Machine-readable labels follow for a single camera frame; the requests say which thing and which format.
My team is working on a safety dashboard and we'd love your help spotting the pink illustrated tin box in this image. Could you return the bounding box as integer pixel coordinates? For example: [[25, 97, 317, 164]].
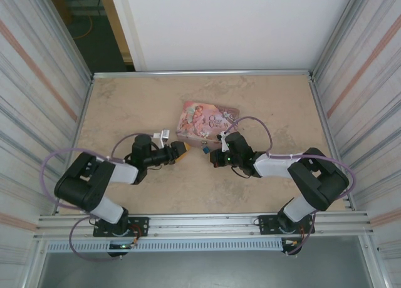
[[175, 100, 242, 151]]

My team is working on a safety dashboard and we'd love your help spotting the grey metal shelf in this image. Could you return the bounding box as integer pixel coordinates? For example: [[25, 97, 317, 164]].
[[26, 250, 377, 288]]

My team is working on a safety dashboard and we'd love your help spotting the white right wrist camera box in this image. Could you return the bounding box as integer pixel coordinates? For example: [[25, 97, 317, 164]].
[[220, 131, 233, 153]]

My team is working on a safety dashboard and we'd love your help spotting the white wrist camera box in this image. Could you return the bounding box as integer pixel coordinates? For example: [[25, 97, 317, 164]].
[[152, 128, 172, 150], [220, 131, 233, 153]]

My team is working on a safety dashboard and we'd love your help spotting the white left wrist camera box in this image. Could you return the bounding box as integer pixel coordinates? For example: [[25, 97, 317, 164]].
[[152, 128, 172, 150]]

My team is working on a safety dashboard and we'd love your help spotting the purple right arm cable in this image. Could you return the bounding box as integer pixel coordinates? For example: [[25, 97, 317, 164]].
[[221, 116, 357, 257]]

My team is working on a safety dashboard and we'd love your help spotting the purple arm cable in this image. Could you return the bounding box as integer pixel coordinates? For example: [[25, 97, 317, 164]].
[[221, 116, 357, 257], [41, 131, 162, 262]]

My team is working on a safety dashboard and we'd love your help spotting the aluminium table side rail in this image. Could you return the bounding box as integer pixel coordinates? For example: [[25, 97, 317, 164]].
[[55, 76, 95, 215], [309, 76, 357, 211]]

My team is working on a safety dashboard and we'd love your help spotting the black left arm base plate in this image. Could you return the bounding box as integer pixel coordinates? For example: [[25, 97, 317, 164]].
[[93, 216, 150, 239]]

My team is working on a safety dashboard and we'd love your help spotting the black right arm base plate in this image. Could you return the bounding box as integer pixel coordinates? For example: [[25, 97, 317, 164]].
[[256, 214, 316, 236]]

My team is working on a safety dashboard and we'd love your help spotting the aluminium table end rail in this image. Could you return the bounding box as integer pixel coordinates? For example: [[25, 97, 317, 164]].
[[91, 69, 314, 80]]

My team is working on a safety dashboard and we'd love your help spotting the grey slotted cable duct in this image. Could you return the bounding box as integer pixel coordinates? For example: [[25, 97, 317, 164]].
[[46, 237, 284, 253]]

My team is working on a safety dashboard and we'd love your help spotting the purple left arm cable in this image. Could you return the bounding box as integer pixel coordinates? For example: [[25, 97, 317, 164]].
[[41, 131, 162, 262]]

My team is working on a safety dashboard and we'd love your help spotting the wooden door frame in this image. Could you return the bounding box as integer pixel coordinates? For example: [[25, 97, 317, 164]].
[[96, 0, 136, 64]]

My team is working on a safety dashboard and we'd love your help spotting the orange floor cable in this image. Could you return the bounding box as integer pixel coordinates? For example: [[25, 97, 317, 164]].
[[74, 16, 95, 39]]

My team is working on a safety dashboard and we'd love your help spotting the aluminium frame post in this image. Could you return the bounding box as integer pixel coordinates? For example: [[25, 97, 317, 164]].
[[311, 0, 377, 79], [29, 0, 95, 82]]

